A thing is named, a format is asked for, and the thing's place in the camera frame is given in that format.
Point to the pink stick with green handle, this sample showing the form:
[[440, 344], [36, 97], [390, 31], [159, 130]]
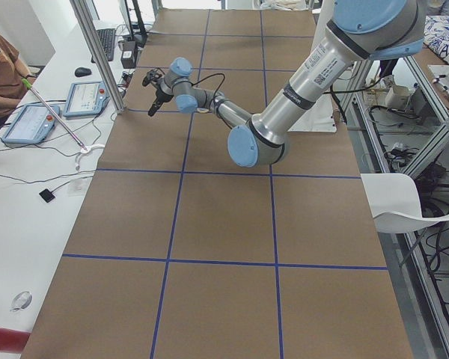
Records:
[[30, 87]]

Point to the person in brown shirt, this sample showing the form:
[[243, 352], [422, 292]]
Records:
[[12, 71]]

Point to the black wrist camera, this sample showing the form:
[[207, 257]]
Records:
[[153, 77]]

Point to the white plastic chair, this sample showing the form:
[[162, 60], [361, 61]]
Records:
[[395, 204]]

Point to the brown paper table cover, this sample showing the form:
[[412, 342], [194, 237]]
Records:
[[179, 253]]

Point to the white camera stand column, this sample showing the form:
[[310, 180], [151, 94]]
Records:
[[319, 118]]

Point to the blue teach pendant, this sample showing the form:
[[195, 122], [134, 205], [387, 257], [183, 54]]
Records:
[[32, 125], [86, 99]]

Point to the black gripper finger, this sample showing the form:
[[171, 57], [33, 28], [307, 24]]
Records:
[[154, 108]]

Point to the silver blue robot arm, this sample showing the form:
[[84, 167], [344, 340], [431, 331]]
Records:
[[357, 31]]

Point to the black computer mouse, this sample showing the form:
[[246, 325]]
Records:
[[82, 72]]

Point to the black power adapter box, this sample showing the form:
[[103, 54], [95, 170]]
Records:
[[129, 53]]

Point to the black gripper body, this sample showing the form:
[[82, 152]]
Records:
[[160, 95]]

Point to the near blue teach pendant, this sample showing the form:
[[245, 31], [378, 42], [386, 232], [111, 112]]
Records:
[[32, 125]]

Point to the far blue teach pendant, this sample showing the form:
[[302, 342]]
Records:
[[86, 99]]

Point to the small black square pad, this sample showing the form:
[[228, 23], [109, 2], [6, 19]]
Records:
[[47, 195]]

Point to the black keyboard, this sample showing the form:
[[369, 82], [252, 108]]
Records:
[[107, 39]]

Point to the aluminium frame post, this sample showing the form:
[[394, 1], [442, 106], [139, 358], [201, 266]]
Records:
[[86, 23]]

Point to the red object at edge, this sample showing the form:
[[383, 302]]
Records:
[[13, 341]]

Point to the clear tape roll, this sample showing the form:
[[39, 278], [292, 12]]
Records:
[[21, 301]]

